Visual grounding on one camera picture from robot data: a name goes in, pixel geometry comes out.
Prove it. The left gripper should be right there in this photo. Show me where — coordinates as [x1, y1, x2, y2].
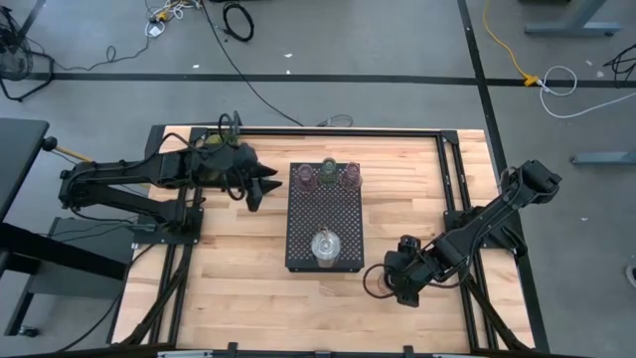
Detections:
[191, 141, 284, 213]

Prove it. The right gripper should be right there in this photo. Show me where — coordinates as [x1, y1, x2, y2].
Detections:
[383, 242, 449, 308]

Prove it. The small green artificial plant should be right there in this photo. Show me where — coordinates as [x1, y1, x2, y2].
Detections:
[206, 129, 239, 148]

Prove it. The black perforated metal tray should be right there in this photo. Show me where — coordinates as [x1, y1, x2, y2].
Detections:
[284, 162, 366, 273]

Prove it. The grey desk foot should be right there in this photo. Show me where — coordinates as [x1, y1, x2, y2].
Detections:
[569, 151, 636, 166]

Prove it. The black desk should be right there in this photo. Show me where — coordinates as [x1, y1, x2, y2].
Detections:
[0, 117, 129, 339]

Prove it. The black floor fan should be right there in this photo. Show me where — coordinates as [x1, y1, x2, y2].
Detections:
[0, 5, 56, 103]

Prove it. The grey desk leg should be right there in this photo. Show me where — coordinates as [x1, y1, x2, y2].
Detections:
[524, 0, 622, 37]

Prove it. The black aluminium table frame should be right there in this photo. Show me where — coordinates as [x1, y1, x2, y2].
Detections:
[109, 123, 552, 355]

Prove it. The long black floor cable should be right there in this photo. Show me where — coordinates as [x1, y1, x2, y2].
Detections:
[198, 0, 305, 127]

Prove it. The black coiled cable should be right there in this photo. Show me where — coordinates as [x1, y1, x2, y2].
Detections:
[222, 1, 255, 43]

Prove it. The white cable bundle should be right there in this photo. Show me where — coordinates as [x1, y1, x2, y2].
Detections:
[143, 0, 203, 39]

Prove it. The white floor cable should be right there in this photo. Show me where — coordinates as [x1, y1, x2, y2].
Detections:
[539, 65, 636, 119]

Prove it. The yellow extension cable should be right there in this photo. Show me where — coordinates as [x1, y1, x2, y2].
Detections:
[482, 0, 542, 89]

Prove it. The black cable bundle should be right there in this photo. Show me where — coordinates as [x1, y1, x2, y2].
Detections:
[602, 42, 636, 84]

